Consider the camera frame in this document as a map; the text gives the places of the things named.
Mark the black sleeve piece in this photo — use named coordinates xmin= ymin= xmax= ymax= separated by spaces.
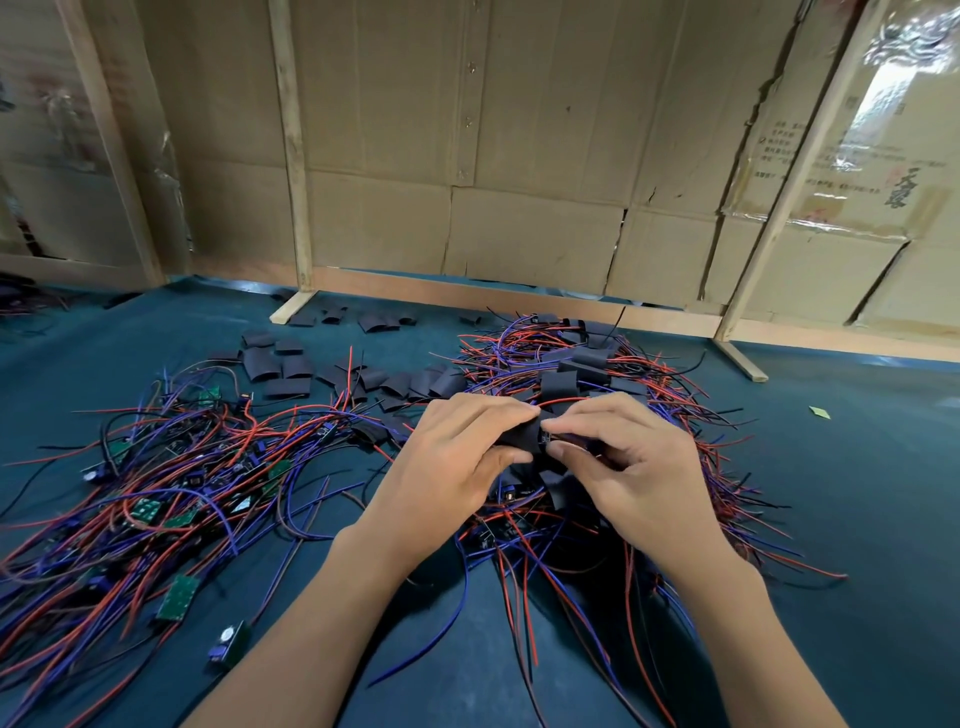
xmin=498 ymin=417 xmax=564 ymax=485

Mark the pile of black sleeve pieces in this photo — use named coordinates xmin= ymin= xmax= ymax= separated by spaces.
xmin=240 ymin=304 xmax=474 ymax=414

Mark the wide wooden post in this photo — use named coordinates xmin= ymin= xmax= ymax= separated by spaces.
xmin=55 ymin=0 xmax=164 ymax=290

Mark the wire pile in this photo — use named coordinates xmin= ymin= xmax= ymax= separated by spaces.
xmin=0 ymin=274 xmax=62 ymax=314

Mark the person's left hand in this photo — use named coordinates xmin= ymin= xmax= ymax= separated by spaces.
xmin=333 ymin=393 xmax=542 ymax=579

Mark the person's right hand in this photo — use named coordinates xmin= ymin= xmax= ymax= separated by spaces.
xmin=540 ymin=393 xmax=737 ymax=579

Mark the pale slanted wooden post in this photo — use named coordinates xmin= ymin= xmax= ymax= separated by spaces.
xmin=712 ymin=0 xmax=887 ymax=384

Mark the clear plastic sheet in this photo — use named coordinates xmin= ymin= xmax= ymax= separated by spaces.
xmin=832 ymin=7 xmax=960 ymax=227

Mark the thin wooden post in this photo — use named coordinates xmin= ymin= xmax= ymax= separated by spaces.
xmin=267 ymin=0 xmax=317 ymax=326

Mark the person's left forearm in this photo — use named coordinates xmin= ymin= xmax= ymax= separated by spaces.
xmin=180 ymin=532 xmax=429 ymax=728

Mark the pile of sleeved wired boards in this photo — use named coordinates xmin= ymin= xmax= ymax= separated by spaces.
xmin=367 ymin=312 xmax=849 ymax=728

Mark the pile of unsleeved wired boards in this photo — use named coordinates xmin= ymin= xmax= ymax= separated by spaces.
xmin=0 ymin=348 xmax=399 ymax=728

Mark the wooden ledge board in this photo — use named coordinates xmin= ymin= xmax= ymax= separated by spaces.
xmin=187 ymin=255 xmax=960 ymax=365

